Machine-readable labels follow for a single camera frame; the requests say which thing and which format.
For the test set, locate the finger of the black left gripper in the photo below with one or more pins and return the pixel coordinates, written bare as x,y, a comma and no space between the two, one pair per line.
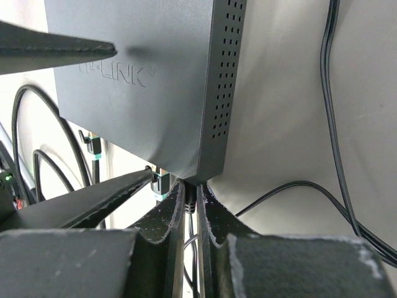
24,50
84,208

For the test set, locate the dark grey network switch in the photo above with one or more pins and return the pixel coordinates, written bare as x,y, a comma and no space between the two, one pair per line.
167,95

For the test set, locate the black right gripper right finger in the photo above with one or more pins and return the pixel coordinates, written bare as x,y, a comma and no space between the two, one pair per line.
236,261

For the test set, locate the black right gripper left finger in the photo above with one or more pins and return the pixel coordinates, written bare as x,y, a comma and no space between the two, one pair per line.
144,260

